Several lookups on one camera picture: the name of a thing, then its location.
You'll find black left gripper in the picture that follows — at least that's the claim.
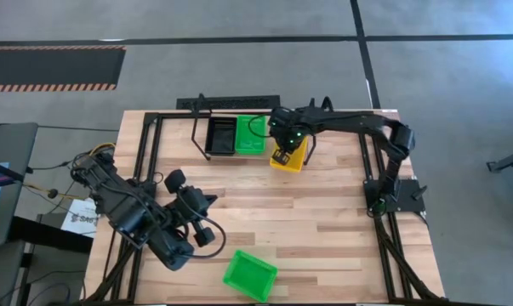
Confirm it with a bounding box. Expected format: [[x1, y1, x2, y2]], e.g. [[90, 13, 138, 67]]
[[164, 168, 219, 248]]

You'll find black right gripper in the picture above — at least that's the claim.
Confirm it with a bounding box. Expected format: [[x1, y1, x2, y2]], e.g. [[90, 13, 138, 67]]
[[267, 106, 316, 167]]

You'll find yellow plastic basket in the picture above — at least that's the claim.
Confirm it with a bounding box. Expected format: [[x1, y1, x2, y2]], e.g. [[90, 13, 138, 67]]
[[269, 136, 310, 173]]

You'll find green plastic basket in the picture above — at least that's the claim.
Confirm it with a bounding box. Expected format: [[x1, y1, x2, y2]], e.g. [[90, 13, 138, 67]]
[[221, 249, 278, 303], [234, 114, 268, 156]]

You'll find black plastic basket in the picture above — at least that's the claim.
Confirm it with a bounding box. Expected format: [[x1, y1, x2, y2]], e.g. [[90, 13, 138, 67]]
[[204, 116, 239, 156]]

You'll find black perforated floor strip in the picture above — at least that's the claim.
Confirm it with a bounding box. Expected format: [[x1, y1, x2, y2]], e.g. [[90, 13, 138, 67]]
[[175, 95, 282, 111]]

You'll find white printed paper sheet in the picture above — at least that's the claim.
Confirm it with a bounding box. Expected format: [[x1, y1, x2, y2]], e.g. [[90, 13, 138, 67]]
[[60, 197, 100, 238]]

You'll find black hazard-striped floor mat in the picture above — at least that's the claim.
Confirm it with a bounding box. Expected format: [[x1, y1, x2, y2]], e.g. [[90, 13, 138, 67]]
[[0, 45, 128, 93]]

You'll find black metal rack frame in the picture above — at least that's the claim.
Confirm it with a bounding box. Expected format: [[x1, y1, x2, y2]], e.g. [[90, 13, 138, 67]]
[[191, 93, 321, 167]]

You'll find black aluminium table frame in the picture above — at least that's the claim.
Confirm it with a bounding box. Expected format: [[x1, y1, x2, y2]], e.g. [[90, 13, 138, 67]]
[[83, 109, 451, 306]]

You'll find yellow cable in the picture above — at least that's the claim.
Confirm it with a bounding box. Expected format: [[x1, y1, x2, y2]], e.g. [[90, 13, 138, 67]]
[[24, 142, 117, 201]]

